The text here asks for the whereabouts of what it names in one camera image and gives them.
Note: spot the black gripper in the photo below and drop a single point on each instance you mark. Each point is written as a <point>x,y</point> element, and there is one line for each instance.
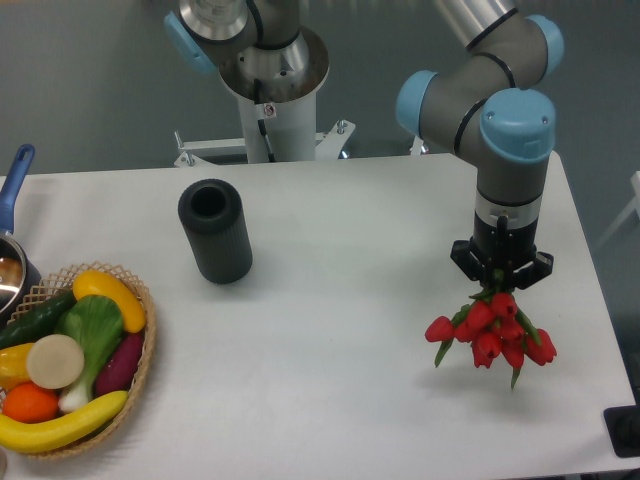
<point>502,257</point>

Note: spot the green bok choy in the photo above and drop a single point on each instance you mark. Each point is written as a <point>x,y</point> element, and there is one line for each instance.
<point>96,324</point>

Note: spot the yellow banana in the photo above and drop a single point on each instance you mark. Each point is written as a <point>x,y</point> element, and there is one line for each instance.
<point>60,432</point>

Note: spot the green cucumber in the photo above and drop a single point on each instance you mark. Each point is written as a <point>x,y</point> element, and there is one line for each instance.
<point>39,321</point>

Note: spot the blue handled saucepan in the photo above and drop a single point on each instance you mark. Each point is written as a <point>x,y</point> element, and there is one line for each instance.
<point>18,274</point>

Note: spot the dark grey ribbed vase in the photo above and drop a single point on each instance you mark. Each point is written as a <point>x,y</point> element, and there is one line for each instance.
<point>212,216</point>

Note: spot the orange fruit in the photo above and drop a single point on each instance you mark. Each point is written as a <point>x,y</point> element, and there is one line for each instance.
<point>30,403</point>

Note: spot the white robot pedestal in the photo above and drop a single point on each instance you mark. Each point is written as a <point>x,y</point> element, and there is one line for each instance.
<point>275,90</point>

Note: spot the yellow bell pepper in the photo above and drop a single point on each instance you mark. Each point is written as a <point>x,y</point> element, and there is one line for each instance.
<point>13,366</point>

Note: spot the woven wicker basket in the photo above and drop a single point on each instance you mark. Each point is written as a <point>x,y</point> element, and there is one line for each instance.
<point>61,281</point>

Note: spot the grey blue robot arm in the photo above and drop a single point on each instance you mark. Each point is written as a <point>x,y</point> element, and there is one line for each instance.
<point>488,113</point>

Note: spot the red tulip bouquet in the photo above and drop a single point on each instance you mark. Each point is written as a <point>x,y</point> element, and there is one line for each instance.
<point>493,325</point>

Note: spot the beige round slice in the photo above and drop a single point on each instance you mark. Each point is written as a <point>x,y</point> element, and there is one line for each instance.
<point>55,361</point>

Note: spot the purple sweet potato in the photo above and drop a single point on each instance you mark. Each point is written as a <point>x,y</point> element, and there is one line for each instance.
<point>119,371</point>

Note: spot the black device at edge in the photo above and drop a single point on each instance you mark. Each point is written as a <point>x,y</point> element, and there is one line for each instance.
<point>623,428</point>

